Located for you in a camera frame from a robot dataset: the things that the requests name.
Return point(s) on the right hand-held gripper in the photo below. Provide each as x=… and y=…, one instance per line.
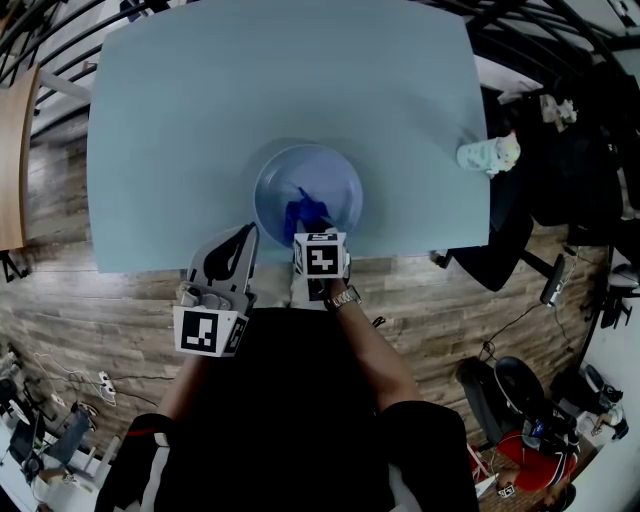
x=320, y=257

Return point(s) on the blue cloth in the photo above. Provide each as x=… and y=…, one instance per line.
x=305, y=210

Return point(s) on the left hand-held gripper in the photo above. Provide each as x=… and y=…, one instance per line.
x=200, y=330

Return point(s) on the black stand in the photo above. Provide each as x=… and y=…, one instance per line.
x=612, y=305

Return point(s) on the person's right forearm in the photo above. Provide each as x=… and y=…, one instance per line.
x=380, y=355

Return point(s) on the black bag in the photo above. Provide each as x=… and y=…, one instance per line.
x=585, y=390

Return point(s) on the white patterned plush toy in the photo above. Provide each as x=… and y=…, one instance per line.
x=480, y=155

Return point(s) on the wooden desk with white legs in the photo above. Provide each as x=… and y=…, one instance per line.
x=12, y=160

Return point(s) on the silver wristwatch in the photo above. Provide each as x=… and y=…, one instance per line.
x=343, y=298

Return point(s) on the person's light trousers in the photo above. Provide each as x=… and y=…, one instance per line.
x=272, y=285

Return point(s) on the big light blue plate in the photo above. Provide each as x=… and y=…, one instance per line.
x=327, y=172

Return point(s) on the small white bouquet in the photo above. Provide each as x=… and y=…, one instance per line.
x=557, y=111

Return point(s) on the light blue table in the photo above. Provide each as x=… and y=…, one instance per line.
x=22, y=22

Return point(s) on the white power strip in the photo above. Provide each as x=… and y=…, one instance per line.
x=107, y=385
x=556, y=294

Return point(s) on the black office chair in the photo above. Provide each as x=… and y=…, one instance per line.
x=575, y=190
x=500, y=260
x=515, y=390

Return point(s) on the person's black shirt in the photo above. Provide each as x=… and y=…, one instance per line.
x=280, y=415

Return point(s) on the person's left forearm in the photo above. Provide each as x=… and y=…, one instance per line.
x=185, y=387

